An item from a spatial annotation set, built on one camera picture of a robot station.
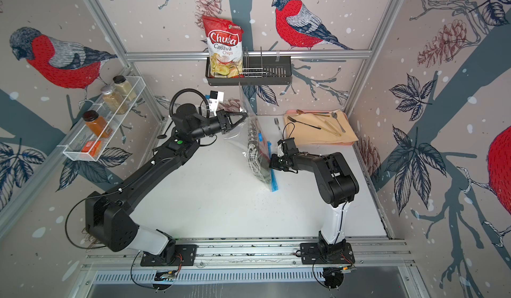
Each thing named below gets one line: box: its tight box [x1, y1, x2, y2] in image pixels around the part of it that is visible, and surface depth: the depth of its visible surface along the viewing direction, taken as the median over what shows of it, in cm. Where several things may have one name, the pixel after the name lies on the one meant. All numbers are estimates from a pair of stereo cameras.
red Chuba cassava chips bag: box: [202, 15, 245, 79], surface depth 81 cm
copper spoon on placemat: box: [296, 109, 330, 116], surface depth 125 cm
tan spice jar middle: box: [100, 85, 129, 116], surface depth 77 cm
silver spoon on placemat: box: [331, 111, 346, 134], surface depth 123 cm
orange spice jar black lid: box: [82, 109, 114, 139], surface depth 69 cm
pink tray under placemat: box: [285, 109, 340, 115], surface depth 125 cm
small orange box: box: [81, 140, 102, 157], surface depth 68 cm
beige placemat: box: [283, 109, 359, 145], surface depth 120 cm
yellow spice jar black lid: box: [113, 75, 138, 102], surface depth 82 cm
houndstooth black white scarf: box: [247, 117, 272, 186], surface depth 75 cm
